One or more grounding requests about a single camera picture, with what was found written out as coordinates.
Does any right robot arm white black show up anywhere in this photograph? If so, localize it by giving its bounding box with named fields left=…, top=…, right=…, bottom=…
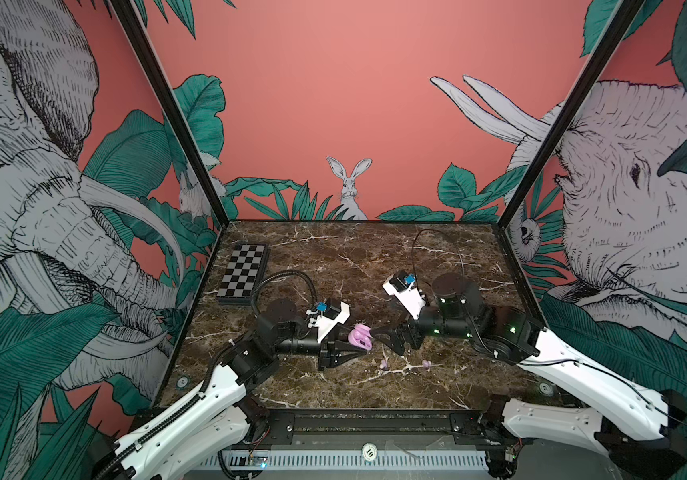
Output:
left=372, top=270, right=687, bottom=479

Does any white slotted cable duct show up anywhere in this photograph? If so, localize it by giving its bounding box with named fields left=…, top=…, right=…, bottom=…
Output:
left=223, top=450, right=489, bottom=472

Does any black frame post right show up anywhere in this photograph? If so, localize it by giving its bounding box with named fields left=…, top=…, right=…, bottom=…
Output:
left=497, top=0, right=645, bottom=230

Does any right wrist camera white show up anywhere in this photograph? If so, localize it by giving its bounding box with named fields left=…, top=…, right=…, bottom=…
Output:
left=383, top=270, right=427, bottom=320

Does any black front rail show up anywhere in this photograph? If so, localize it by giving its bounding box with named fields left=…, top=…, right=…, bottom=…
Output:
left=260, top=409, right=523, bottom=449

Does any black frame post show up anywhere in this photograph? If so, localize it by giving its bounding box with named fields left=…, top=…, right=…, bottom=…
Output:
left=497, top=0, right=645, bottom=230
left=111, top=0, right=230, bottom=230

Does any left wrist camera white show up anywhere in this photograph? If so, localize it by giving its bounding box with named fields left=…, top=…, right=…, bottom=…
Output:
left=307, top=299, right=351, bottom=344

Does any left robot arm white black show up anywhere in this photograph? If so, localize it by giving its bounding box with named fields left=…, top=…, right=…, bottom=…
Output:
left=92, top=299, right=367, bottom=479

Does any black frame post left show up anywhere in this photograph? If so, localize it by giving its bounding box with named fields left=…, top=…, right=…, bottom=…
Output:
left=111, top=0, right=230, bottom=230

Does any purple earbud charging case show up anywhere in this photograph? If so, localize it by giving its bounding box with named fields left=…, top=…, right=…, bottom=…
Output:
left=347, top=324, right=373, bottom=351

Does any black white checkerboard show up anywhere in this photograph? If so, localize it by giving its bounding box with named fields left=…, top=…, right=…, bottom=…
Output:
left=216, top=242, right=270, bottom=305

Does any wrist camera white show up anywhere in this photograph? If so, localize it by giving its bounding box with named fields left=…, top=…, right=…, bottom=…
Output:
left=383, top=270, right=427, bottom=320
left=307, top=299, right=351, bottom=344

